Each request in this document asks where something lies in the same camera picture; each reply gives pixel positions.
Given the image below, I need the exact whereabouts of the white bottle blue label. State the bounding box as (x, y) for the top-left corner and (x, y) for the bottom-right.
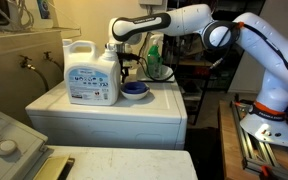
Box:
(34, 0), (54, 29)

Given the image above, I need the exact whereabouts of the white washing machine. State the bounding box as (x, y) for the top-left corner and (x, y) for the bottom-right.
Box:
(24, 64), (188, 150)

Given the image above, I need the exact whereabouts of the white dryer with panel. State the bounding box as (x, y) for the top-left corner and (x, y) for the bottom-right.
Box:
(0, 109), (198, 180)

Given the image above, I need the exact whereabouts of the wall faucet with hose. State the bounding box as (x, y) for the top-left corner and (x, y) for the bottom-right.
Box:
(43, 50), (65, 73)
(18, 54), (50, 93)

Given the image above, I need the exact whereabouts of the white iron with cord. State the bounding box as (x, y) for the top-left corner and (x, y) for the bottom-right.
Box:
(0, 0), (35, 33)

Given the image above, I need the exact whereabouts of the gold dryer lint lid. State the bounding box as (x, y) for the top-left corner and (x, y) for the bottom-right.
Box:
(33, 154), (76, 180)

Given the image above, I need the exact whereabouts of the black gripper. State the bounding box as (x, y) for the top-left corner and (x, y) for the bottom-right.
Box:
(116, 50), (141, 85)

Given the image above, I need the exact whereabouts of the white wire wall shelf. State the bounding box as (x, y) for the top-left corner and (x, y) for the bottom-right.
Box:
(0, 0), (82, 41)

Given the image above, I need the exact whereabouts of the green spray bottle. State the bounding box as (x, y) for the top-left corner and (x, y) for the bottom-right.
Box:
(146, 34), (165, 79)

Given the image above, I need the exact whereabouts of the white bowl blue inside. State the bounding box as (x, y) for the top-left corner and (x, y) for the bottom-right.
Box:
(119, 81), (151, 101)

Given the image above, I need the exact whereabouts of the white square tray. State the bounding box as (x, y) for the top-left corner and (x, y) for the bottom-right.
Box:
(136, 64), (176, 83)

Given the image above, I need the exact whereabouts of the large white detergent jug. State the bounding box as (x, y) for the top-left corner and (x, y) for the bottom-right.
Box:
(62, 38), (122, 107)

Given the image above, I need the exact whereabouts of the black storage rack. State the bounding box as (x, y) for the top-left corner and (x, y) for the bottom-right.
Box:
(163, 0), (265, 126)

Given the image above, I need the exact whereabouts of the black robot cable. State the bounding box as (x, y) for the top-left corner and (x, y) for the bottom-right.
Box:
(210, 22), (288, 125)

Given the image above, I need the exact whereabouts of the round white dryer knob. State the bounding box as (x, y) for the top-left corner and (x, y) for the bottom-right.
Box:
(0, 139), (18, 157)

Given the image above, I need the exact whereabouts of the wall box with cable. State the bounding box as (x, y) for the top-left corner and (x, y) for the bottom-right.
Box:
(136, 0), (164, 65)

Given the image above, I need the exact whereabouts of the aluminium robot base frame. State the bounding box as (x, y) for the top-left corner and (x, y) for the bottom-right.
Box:
(230, 99), (288, 178)

